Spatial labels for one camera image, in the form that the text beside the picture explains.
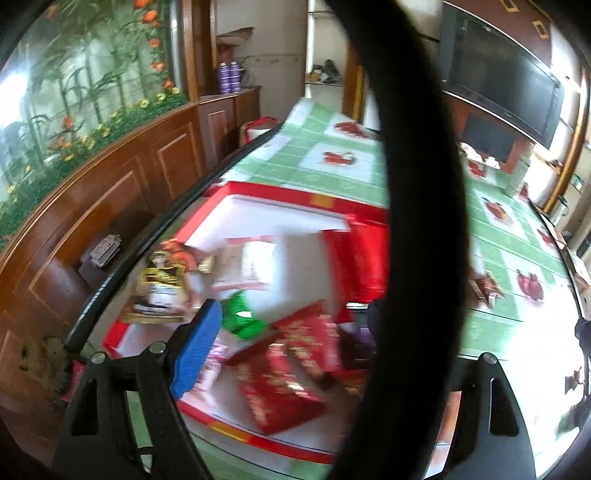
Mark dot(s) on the white plastic bag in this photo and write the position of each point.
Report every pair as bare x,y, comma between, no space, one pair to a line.
480,157

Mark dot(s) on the deck of playing cards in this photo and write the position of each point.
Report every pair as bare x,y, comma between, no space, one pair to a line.
105,249

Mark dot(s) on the white wall shelf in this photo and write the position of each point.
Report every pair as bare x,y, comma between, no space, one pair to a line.
323,37

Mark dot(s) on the dark item on shelf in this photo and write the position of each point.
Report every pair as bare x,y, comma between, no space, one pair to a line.
328,71

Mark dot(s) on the flower mural wall panel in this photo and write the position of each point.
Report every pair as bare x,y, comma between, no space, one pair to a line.
83,92

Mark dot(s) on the red flat packet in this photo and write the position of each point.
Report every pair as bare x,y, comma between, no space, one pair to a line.
277,392

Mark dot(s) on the brown paper bag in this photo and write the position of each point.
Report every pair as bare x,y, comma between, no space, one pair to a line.
235,37

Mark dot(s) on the wooden wall cabinet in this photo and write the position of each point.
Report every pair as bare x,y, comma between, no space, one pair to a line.
129,184

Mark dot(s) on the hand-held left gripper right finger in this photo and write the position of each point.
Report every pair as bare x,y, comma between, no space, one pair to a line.
494,397

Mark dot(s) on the gold black snack packet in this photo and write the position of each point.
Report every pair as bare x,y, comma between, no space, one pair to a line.
159,288

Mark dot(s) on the red gift box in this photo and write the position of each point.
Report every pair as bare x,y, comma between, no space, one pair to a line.
286,221

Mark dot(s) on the green snack packet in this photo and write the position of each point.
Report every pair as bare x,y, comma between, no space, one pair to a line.
240,318

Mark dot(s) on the wooden television cabinet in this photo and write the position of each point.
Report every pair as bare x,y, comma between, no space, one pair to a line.
489,134

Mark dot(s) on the dark wooden stool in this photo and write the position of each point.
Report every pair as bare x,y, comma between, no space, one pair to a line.
134,230

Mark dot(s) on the black flat television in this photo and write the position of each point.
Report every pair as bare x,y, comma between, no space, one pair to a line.
498,74

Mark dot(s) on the brown snack packet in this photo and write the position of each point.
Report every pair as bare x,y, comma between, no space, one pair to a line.
184,256

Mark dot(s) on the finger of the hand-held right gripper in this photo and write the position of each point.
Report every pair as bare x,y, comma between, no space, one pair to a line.
583,334

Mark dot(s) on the fruit printed green tablecloth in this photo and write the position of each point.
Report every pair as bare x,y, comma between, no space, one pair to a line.
508,240

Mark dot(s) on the purple bottle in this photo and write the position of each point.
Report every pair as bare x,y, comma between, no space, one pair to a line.
224,77
236,76

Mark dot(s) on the white and red container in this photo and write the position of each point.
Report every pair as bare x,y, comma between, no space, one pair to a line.
256,131

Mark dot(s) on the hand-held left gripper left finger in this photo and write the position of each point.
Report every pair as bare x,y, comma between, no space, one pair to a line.
198,346

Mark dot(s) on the pink white snack packet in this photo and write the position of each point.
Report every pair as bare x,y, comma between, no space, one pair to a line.
214,364
249,265

